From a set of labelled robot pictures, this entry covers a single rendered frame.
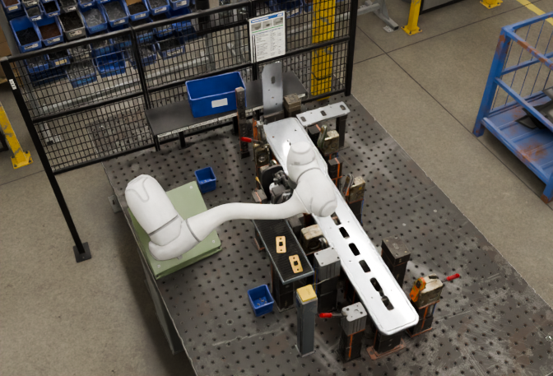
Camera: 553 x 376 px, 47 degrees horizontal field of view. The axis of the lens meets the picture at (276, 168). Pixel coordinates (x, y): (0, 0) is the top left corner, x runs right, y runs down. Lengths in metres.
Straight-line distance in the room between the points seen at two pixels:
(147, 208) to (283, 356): 1.01
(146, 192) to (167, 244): 0.21
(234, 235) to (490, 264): 1.30
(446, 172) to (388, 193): 1.22
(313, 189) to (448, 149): 2.75
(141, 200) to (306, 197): 0.60
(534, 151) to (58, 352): 3.36
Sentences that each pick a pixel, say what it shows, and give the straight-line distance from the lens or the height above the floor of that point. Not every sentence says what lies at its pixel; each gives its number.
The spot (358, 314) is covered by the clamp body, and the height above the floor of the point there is 1.06.
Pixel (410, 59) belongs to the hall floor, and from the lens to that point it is 5.67.
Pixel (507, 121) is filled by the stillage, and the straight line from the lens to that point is 4.99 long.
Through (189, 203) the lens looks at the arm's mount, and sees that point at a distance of 3.24.
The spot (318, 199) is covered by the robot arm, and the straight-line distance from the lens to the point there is 2.22.
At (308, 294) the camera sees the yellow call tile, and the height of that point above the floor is 1.16.
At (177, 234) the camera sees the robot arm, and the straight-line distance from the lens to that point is 2.38.
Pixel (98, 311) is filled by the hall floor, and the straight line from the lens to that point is 4.07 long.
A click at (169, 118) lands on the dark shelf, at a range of 3.53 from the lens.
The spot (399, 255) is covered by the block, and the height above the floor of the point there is 1.03.
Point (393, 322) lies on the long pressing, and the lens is 2.74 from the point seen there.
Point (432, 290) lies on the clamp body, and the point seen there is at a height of 1.05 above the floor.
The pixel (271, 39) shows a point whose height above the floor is 1.28.
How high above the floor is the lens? 3.35
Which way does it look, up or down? 46 degrees down
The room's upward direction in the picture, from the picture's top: 2 degrees counter-clockwise
